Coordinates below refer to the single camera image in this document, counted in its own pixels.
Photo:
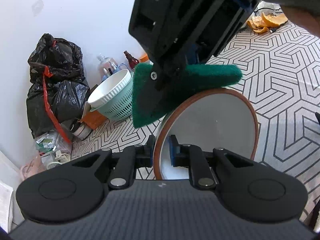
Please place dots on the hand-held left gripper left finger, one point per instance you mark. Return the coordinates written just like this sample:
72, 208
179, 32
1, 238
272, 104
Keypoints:
150, 150

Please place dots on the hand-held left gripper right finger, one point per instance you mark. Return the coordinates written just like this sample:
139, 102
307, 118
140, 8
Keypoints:
172, 151

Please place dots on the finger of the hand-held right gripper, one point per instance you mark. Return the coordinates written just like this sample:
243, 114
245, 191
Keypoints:
193, 53
162, 76

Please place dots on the green scouring pad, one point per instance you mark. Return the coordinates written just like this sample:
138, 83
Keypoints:
207, 76

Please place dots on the white bowl brown rim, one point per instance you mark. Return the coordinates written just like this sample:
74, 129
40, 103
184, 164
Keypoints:
212, 125

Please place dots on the person's right forearm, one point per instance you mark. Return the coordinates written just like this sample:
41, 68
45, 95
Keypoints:
300, 15

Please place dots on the white ribbed bowl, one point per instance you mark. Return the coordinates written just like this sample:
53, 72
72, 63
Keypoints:
110, 92

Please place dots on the orange-lid white jar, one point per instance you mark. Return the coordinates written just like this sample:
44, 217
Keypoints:
144, 58

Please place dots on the brown glass bottle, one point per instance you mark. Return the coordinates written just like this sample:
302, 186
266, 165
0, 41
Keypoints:
131, 61

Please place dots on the teal plastic colander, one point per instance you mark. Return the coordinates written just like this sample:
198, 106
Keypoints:
117, 105

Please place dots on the clear plastic bottle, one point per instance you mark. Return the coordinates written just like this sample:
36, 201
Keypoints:
105, 65

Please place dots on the orange box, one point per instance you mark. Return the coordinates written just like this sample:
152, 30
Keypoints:
93, 117

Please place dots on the black-lid cosmetic jar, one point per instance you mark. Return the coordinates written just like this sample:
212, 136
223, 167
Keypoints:
81, 131

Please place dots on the orange peel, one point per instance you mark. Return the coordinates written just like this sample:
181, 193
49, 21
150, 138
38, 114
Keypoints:
267, 22

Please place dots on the white plastic clip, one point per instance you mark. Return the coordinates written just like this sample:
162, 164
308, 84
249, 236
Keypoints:
62, 157

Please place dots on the geometric patterned tablecloth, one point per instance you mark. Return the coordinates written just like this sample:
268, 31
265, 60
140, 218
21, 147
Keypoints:
287, 92

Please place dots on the clear bag of small packets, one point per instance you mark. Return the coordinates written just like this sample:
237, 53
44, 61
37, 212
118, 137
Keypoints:
48, 142

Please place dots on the black garbage bag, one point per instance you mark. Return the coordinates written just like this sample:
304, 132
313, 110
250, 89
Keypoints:
60, 80

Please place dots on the pink bag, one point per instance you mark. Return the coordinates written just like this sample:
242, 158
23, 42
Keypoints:
31, 168

